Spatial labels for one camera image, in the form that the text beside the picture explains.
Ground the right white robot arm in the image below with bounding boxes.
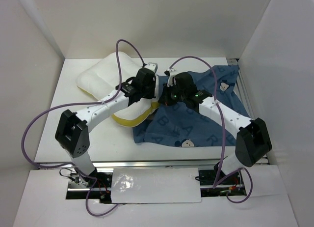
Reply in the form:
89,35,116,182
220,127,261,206
158,69,272,184

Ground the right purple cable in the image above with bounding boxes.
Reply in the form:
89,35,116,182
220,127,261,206
168,55,254,203

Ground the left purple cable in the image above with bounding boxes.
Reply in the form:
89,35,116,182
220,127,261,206
21,39,148,217

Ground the blue cartoon print pillowcase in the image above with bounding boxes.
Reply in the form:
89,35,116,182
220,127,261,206
132,65,248,147

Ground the white pillow yellow edge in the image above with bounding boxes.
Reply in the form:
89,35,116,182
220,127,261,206
76,52,159,127

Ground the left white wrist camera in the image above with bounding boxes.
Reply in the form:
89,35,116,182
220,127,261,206
144,62,158,73

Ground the white cover plate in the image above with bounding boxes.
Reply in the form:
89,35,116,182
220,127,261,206
111,168,202,204

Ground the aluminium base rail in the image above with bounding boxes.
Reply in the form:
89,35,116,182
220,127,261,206
38,159,268,203

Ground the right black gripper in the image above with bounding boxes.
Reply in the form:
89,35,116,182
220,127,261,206
158,82,186,107

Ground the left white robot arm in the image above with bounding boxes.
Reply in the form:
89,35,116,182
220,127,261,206
55,63,157,187

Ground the aluminium side rail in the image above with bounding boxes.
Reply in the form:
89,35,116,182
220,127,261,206
227,58,255,118

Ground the purple cable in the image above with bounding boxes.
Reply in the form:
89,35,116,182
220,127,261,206
21,39,148,217
168,55,254,203

